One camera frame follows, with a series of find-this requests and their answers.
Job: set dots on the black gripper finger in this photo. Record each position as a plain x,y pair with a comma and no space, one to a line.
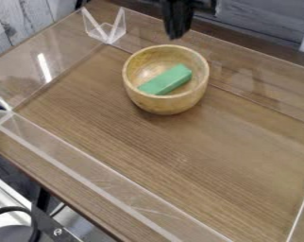
168,8
186,13

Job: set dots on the green rectangular block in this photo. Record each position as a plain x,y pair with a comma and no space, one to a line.
168,81

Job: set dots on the brown wooden bowl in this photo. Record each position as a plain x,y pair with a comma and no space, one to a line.
152,61

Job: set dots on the black table leg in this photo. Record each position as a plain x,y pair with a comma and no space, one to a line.
43,200

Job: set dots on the black metal clamp plate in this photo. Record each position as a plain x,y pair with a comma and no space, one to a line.
51,231

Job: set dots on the clear acrylic corner bracket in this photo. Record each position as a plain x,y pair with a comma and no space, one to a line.
107,33

